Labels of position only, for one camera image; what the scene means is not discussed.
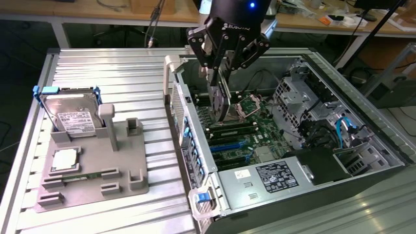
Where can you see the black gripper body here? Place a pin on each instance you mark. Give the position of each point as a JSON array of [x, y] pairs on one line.
[[237, 17]]

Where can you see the black graphics card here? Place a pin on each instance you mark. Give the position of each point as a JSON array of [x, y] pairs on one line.
[[220, 104]]

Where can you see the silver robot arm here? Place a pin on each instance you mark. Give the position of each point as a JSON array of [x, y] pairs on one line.
[[204, 6]]

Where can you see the wooden desk with clutter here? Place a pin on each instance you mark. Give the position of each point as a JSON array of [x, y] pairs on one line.
[[292, 23]]

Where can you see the metal socket cover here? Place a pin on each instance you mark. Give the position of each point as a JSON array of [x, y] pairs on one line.
[[249, 97]]

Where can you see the metal disk bay cage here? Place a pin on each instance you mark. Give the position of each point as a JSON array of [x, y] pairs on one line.
[[292, 97]]

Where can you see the black chair base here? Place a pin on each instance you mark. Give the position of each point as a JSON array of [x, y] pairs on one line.
[[124, 30]]

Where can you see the CPU socket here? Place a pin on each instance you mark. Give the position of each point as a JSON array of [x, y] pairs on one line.
[[236, 117]]

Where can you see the green motherboard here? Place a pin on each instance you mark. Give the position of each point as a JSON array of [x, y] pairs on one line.
[[269, 131]]

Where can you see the black installed RAM stick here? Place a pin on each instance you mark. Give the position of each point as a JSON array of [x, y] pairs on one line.
[[232, 132]]

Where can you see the black tripod pole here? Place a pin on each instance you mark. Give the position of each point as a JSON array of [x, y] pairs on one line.
[[376, 28]]

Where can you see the blue expansion slot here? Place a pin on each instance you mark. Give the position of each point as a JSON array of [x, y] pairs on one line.
[[227, 147]]

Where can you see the open PC case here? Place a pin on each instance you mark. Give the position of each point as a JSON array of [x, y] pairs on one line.
[[201, 146]]

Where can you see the black monitor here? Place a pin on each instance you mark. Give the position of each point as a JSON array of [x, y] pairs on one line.
[[373, 3]]

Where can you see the black expansion slot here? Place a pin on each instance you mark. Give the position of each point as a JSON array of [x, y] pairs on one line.
[[232, 162]]

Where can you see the grey computer tower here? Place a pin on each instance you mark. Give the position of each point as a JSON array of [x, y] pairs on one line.
[[396, 92]]

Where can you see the hard disk in blue carrier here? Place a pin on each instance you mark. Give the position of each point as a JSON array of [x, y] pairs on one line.
[[75, 119]]

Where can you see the black plastic cover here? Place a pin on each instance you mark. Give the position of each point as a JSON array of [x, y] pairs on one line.
[[319, 165]]

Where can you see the grey vented disk bay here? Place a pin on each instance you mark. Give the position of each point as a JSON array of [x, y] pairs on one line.
[[357, 163]]

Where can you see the grey parts rack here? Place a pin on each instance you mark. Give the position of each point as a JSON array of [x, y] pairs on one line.
[[93, 161]]

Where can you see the grey power supply unit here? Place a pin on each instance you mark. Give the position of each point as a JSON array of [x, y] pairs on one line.
[[260, 190]]

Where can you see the silver CPU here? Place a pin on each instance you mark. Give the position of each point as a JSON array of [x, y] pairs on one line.
[[65, 159]]

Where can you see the blue case latch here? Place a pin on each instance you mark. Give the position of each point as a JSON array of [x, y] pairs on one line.
[[201, 198]]

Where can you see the green RAM stick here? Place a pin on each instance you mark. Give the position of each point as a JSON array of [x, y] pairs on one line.
[[81, 176]]

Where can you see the wooden desk with white frame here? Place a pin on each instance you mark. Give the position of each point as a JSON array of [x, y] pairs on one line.
[[81, 9]]

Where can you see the aluminium frame post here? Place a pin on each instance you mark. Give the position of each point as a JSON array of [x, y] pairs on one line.
[[409, 47]]

